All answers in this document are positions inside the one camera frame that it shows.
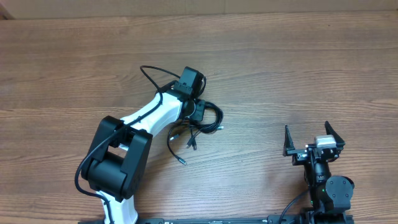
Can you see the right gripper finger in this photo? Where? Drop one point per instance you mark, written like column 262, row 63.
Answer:
column 288, row 143
column 340, row 143

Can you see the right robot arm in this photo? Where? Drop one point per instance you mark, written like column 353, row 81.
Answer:
column 330, row 195

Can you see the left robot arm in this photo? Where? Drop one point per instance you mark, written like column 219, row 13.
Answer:
column 116, row 160

